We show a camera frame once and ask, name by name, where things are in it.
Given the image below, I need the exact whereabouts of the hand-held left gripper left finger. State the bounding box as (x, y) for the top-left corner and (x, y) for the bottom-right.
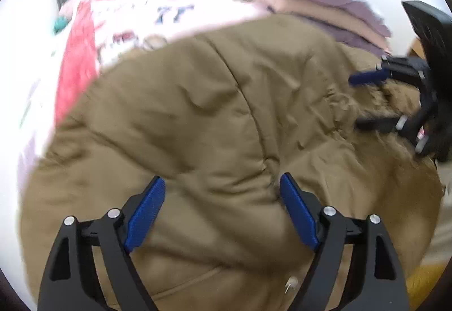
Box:
(37, 176), (166, 311)

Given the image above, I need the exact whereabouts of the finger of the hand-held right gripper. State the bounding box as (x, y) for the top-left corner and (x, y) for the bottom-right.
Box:
(349, 56), (431, 86)
(356, 99), (436, 157)

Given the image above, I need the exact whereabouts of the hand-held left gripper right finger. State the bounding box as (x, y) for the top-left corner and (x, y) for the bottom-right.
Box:
(279, 172), (410, 311)

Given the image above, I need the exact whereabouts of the brown padded coat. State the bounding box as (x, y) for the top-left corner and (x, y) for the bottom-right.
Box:
(18, 12), (446, 311)

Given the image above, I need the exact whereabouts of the wooden furniture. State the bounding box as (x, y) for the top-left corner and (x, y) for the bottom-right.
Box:
(410, 38), (429, 58)

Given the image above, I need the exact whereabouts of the pale pink quilted cloth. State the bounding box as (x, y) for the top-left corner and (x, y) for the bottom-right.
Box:
(254, 0), (389, 50)

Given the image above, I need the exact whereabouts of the yellow cloth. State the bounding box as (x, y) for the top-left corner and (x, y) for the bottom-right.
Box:
(405, 262), (448, 310)

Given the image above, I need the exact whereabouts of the white bed sheet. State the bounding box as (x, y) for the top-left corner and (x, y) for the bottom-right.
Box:
(7, 3), (96, 142)

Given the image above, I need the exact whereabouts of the pink printed blanket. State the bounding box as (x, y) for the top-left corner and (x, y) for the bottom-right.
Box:
(18, 0), (283, 184)

